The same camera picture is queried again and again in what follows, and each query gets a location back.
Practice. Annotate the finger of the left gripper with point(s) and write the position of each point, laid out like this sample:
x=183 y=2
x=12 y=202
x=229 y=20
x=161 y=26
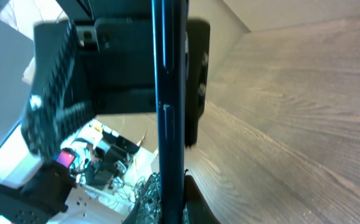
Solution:
x=49 y=118
x=198 y=42

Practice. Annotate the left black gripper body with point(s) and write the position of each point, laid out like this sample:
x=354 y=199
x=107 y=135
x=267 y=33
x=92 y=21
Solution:
x=117 y=57

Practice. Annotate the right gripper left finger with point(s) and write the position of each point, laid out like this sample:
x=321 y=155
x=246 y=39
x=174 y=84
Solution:
x=147 y=209

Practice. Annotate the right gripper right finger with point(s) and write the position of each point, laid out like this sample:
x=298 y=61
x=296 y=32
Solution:
x=196 y=210

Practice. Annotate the blue Samsung Galaxy smartphone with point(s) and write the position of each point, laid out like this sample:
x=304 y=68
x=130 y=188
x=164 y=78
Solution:
x=169 y=38

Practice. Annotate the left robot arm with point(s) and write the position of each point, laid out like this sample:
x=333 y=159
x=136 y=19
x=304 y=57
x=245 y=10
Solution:
x=35 y=191

